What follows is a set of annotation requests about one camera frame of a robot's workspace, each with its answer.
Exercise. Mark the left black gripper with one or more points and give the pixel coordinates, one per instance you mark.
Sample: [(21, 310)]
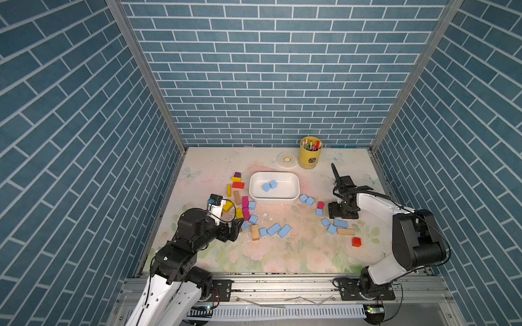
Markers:
[(224, 235)]

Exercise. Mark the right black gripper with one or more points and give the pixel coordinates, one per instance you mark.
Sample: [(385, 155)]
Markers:
[(332, 211)]

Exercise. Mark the white rectangular dish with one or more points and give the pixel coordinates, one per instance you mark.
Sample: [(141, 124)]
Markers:
[(287, 191)]

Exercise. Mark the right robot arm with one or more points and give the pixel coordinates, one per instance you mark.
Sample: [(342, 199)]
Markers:
[(416, 243)]

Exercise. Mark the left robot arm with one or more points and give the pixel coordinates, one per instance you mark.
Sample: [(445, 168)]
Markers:
[(175, 283)]

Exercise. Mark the natural wood flat block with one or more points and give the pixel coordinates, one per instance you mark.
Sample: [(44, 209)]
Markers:
[(346, 232)]

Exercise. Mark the yellow rainbow block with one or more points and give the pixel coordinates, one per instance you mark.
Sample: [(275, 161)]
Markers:
[(228, 206)]

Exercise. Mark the yellow block lower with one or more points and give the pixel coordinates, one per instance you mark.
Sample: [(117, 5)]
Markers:
[(239, 213)]

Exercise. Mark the lower magenta block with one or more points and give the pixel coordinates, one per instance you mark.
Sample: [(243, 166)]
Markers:
[(246, 214)]

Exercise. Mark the magenta block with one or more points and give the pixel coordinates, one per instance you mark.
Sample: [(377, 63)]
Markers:
[(245, 202), (246, 214)]

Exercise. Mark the natural wood block lower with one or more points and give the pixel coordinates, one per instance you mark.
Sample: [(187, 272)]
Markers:
[(255, 232)]

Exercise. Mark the blue cube by yellow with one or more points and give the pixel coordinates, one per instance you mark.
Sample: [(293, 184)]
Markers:
[(253, 220)]

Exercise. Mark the red cube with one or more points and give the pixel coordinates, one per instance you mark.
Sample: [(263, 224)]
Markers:
[(356, 242)]

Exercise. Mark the natural wood long block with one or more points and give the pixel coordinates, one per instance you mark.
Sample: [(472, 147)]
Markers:
[(238, 199)]

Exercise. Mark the upper magenta block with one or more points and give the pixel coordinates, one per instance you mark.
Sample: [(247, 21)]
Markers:
[(245, 202)]

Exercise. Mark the red rectangular block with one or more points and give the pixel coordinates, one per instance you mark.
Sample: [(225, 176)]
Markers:
[(238, 185)]

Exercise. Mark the blue long block centre-right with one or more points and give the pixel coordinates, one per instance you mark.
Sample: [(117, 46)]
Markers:
[(284, 231)]

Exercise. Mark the yellow pen cup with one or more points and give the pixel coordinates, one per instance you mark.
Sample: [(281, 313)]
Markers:
[(310, 150)]

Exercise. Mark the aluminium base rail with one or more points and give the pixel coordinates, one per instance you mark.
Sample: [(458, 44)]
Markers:
[(311, 299)]

